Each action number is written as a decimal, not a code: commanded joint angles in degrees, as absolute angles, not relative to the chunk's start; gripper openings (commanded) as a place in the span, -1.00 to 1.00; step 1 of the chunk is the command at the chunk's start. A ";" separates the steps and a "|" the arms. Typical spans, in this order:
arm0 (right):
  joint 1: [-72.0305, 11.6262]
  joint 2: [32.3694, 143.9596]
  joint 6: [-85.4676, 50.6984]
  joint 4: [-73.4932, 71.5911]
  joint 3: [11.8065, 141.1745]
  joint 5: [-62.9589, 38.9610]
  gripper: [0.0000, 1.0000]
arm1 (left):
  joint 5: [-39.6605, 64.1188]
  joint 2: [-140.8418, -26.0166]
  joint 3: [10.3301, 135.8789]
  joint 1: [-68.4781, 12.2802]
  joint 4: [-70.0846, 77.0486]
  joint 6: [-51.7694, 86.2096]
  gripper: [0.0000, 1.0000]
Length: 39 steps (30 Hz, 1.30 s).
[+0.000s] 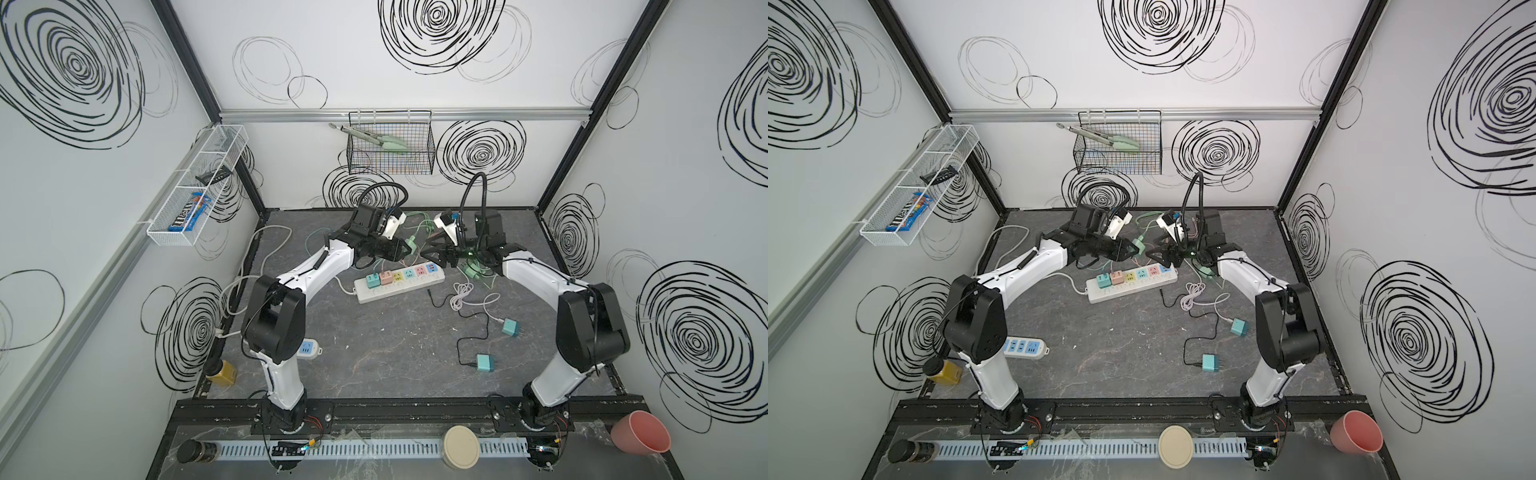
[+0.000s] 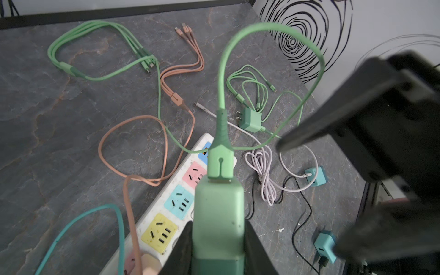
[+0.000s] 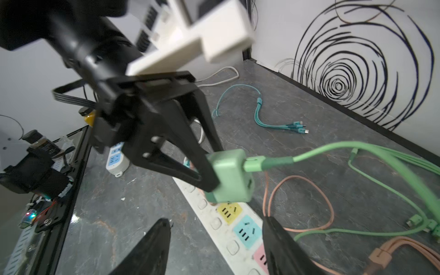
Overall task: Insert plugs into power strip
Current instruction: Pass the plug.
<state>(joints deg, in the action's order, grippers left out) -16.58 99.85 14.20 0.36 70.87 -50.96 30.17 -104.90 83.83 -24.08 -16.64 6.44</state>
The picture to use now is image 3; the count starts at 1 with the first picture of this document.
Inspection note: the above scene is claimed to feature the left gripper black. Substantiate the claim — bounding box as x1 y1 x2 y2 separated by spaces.
46 13 223 192

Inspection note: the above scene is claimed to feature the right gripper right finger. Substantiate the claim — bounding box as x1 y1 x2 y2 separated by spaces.
262 217 324 275

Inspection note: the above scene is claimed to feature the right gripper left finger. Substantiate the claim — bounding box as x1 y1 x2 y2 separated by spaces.
110 218 171 275

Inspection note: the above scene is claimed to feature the white multicolour power strip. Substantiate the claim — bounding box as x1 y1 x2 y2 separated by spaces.
174 178 269 275

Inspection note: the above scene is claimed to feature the light green charger plug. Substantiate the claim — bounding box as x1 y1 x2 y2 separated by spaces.
205 149 255 204

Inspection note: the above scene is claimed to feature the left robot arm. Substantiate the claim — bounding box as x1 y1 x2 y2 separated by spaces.
1 1 223 192

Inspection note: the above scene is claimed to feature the white blue power strip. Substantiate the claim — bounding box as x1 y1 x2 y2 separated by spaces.
105 142 130 178

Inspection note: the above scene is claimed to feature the yellow liquid bottle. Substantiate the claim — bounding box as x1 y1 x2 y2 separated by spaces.
78 107 96 127

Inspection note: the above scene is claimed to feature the dark glass jar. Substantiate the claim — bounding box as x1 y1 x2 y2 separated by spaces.
22 129 63 158

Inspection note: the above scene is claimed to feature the white power strip cable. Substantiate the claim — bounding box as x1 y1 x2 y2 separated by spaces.
181 66 241 166

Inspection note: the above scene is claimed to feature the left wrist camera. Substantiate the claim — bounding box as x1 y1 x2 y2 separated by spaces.
126 1 254 76

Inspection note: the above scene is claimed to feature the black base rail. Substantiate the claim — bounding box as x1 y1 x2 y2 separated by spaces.
29 126 91 275

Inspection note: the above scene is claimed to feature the teal charger cable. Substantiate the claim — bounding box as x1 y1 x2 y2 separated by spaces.
211 84 309 135

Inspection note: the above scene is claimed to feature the white slotted cable duct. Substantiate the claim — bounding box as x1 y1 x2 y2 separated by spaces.
1 225 40 275

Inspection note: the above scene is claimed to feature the pink charger cable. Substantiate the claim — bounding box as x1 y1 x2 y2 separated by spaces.
262 171 440 275

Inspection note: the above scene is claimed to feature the green charger cable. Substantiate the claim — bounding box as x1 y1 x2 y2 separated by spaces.
243 140 440 241

